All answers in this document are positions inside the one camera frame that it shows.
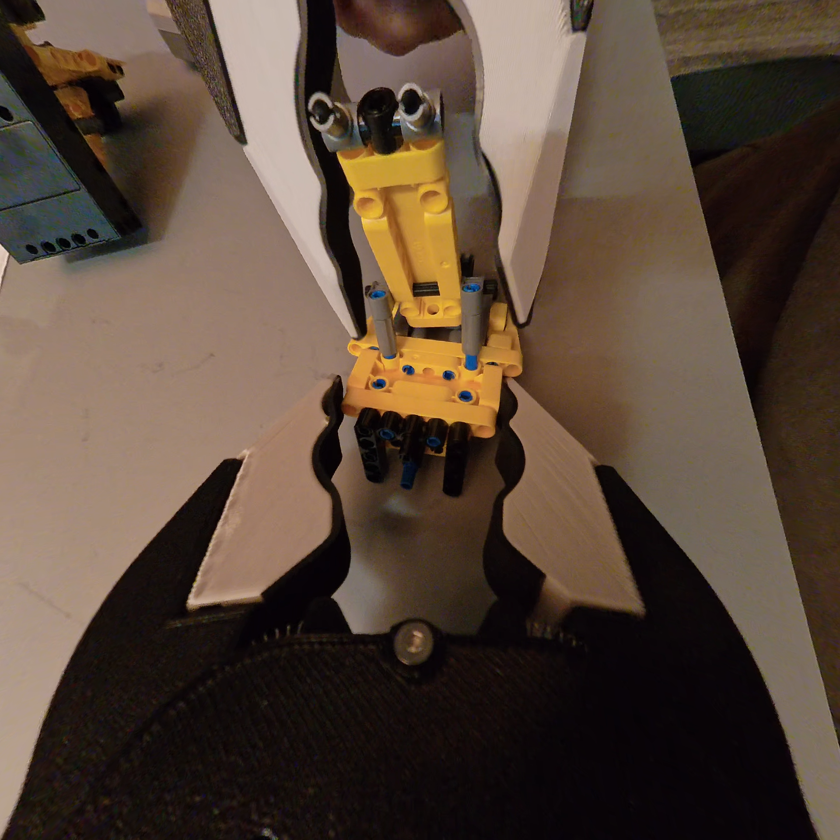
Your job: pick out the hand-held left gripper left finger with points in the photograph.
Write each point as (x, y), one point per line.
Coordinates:
(262, 518)

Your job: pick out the teal chair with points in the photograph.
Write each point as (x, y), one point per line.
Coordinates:
(754, 105)

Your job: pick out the person's right hand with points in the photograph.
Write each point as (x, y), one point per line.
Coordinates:
(400, 26)

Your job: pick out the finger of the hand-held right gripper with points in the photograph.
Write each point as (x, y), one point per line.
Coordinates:
(275, 131)
(531, 131)

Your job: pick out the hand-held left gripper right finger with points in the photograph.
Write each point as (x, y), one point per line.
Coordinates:
(564, 525)

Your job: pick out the yellow toy brick arm assembly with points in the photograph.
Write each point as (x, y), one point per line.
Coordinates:
(410, 216)

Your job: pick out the person's brown clothing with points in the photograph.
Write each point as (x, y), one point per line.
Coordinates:
(781, 275)

